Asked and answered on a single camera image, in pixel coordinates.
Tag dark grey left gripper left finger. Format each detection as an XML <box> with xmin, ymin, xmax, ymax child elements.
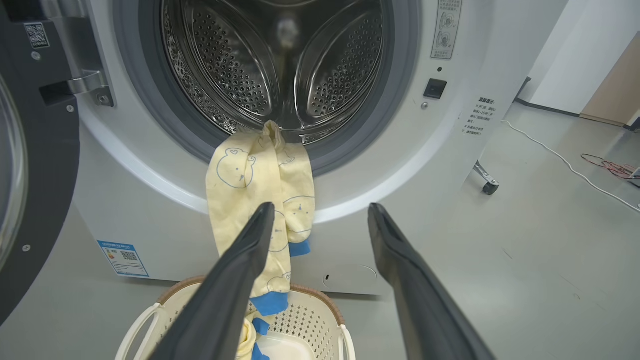
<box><xmin>150</xmin><ymin>202</ymin><xmax>276</xmax><ymax>360</ymax></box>

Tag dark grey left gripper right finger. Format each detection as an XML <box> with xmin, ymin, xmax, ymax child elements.
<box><xmin>367</xmin><ymin>202</ymin><xmax>496</xmax><ymax>360</ymax></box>

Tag yellow bear-print garment blue cuffs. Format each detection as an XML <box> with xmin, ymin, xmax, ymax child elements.
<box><xmin>235</xmin><ymin>312</ymin><xmax>273</xmax><ymax>360</ymax></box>
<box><xmin>206</xmin><ymin>120</ymin><xmax>317</xmax><ymax>317</ymax></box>

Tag washing machine glass door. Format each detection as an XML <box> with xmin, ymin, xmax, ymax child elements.
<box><xmin>0</xmin><ymin>0</ymin><xmax>116</xmax><ymax>326</ymax></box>

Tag white front-load washing machine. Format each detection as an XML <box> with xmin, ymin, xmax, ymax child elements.
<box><xmin>40</xmin><ymin>0</ymin><xmax>571</xmax><ymax>296</ymax></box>

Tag cream perforated laundry basket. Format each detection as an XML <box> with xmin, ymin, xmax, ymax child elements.
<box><xmin>115</xmin><ymin>276</ymin><xmax>357</xmax><ymax>360</ymax></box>

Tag blue energy label sticker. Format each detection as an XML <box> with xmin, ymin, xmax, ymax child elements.
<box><xmin>97</xmin><ymin>240</ymin><xmax>150</xmax><ymax>278</ymax></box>

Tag metal partition foot with caster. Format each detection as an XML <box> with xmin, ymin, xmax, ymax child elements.
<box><xmin>472</xmin><ymin>160</ymin><xmax>501</xmax><ymax>196</ymax></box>

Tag white warning sticker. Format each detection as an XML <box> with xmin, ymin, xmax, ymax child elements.
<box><xmin>431</xmin><ymin>0</ymin><xmax>463</xmax><ymax>61</ymax></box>

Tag white floor cable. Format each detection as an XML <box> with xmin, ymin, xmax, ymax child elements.
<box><xmin>501</xmin><ymin>120</ymin><xmax>640</xmax><ymax>213</ymax></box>

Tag red floor cable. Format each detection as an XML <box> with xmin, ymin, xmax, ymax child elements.
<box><xmin>580</xmin><ymin>153</ymin><xmax>640</xmax><ymax>181</ymax></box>

